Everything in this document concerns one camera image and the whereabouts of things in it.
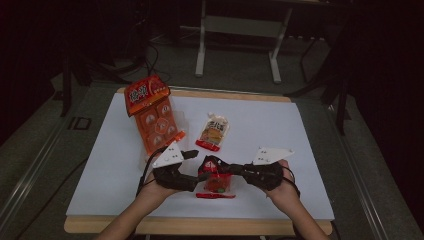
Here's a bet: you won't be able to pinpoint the black floor cables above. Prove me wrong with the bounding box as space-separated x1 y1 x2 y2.
133 43 172 90

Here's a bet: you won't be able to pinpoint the person's left hand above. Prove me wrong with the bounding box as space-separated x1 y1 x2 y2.
138 174 178 208

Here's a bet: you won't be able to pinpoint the white table mat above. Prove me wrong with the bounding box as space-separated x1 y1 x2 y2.
65 92 335 221

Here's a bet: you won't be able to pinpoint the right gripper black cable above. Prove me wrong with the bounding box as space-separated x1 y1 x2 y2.
283 166 301 198

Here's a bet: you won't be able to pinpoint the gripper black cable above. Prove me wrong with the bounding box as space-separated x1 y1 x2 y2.
283 166 301 198
135 146 168 198

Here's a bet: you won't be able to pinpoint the torn red packet strip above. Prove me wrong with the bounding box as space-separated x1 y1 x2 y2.
195 192 237 200

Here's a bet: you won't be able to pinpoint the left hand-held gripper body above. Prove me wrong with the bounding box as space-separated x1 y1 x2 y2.
152 142 198 193

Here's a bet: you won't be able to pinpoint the black metal stand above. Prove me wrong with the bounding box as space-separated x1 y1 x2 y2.
286 33 351 136
59 49 73 118

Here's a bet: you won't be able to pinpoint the small orange snack packet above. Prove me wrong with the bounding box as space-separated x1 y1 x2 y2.
195 112 230 152

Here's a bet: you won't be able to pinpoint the large orange snack bag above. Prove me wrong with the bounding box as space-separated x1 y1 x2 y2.
123 73 186 156

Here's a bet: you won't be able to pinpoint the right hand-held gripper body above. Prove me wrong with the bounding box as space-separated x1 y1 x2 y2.
241 147 295 192

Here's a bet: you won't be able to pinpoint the thin black floor cable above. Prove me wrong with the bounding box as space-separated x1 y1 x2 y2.
16 158 88 240

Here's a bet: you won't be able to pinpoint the black floor socket plate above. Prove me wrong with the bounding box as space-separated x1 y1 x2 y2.
68 116 93 131

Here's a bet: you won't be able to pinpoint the clear plastic container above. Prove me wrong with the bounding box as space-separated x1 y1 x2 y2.
138 109 190 171

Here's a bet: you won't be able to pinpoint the person's right hand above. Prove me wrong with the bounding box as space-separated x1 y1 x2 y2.
266 159 299 213

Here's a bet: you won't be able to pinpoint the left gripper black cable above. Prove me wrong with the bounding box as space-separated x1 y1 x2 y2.
135 146 168 198

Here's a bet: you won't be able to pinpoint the grey metal floor rail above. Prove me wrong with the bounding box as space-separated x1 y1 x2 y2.
0 116 68 228
328 106 391 240

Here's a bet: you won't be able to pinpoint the white metal desk frame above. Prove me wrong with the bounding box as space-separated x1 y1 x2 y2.
194 0 294 84

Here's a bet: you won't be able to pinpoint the black and red snack packet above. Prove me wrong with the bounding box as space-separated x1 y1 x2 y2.
197 154 234 194

